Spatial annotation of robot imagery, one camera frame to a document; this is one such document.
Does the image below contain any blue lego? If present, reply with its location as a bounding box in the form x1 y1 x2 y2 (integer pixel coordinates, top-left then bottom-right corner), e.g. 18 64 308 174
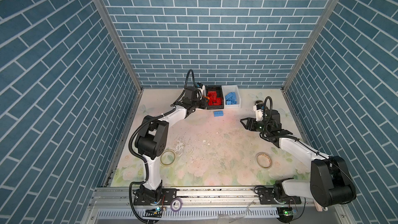
225 92 238 105
213 111 224 117

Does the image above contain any purple tape roll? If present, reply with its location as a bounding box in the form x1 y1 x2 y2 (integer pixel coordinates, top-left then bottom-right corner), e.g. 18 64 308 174
170 198 183 213

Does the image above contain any metal front rail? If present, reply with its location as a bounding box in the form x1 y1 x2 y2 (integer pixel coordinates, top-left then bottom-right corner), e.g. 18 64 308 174
82 186 354 224

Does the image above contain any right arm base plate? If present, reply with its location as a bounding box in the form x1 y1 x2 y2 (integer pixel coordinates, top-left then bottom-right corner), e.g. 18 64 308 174
253 186 302 205

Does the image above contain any tape ring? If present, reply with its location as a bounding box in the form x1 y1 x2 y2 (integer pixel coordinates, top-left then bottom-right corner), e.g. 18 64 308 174
255 152 273 169
160 149 177 167

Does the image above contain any left black cable conduit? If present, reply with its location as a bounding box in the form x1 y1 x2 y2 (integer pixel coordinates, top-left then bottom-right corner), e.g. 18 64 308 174
128 69 197 224

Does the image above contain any right white bin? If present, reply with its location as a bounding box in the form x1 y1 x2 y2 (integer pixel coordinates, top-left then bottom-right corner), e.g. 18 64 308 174
221 85 241 109

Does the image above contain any left tape ring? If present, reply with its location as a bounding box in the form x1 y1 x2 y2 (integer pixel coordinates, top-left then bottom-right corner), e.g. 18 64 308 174
160 149 177 167

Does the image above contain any black middle bin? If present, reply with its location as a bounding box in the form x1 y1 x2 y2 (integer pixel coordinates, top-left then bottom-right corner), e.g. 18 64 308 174
206 85 224 110

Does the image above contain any red lego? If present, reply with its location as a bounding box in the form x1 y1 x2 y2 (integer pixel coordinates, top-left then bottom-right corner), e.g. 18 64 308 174
207 91 223 106

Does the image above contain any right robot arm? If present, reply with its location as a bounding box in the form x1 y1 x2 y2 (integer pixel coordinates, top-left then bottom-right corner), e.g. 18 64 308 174
240 110 357 207

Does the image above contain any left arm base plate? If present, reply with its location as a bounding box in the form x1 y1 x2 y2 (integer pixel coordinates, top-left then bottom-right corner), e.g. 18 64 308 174
133 187 177 206

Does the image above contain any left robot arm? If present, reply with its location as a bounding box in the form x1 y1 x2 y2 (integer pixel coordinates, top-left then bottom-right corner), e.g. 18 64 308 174
129 84 208 199

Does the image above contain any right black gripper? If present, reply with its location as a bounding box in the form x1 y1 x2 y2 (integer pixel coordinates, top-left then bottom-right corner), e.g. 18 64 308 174
240 118 269 136

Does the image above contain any white pink device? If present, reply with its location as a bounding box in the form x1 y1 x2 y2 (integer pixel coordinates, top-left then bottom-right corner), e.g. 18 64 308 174
314 201 323 212

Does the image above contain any right tape ring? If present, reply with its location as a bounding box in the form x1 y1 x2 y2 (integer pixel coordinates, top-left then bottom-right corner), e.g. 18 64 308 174
255 152 273 169

